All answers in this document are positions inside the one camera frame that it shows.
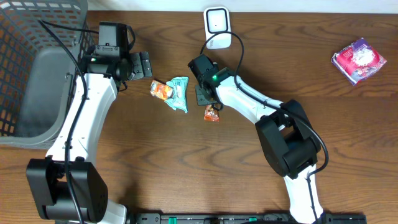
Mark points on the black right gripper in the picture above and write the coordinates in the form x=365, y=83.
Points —
x=216, y=103

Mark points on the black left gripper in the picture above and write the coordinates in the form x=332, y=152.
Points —
x=141, y=65

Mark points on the orange tissue pack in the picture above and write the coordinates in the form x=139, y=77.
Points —
x=160, y=90

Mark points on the teal snack packet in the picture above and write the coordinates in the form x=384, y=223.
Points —
x=178, y=100

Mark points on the dark red snack packet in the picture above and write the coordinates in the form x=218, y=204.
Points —
x=211, y=114

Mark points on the red purple snack package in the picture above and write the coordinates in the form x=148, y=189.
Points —
x=358, y=61

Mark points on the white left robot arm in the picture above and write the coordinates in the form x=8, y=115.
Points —
x=65, y=184

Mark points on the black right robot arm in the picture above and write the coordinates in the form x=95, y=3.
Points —
x=288, y=141

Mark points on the dark grey plastic basket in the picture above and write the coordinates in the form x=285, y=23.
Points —
x=37, y=75

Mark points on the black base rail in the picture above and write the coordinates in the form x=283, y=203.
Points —
x=281, y=218

